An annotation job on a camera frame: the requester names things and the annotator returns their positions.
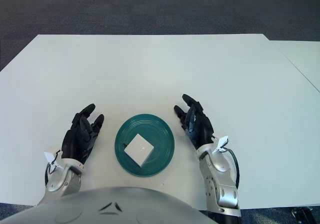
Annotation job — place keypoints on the black table leg base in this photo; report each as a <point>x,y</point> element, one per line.
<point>302,215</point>

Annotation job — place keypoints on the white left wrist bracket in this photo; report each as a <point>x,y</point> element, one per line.
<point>50,155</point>

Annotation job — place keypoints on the grey robot torso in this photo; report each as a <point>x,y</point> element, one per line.
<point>105,206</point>

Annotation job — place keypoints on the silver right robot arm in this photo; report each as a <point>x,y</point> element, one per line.
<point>220,184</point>

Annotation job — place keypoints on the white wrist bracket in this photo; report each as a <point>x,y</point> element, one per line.
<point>50,155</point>
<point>222,142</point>

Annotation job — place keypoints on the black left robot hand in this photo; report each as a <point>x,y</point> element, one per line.
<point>75,141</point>

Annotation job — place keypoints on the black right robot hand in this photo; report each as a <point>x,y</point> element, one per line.
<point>202,129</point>

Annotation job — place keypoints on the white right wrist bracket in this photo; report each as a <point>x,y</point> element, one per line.
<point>222,142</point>

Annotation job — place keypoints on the white square charger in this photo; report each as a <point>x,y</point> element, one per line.
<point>138,149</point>

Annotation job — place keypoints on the teal green round plate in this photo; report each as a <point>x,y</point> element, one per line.
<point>160,139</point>

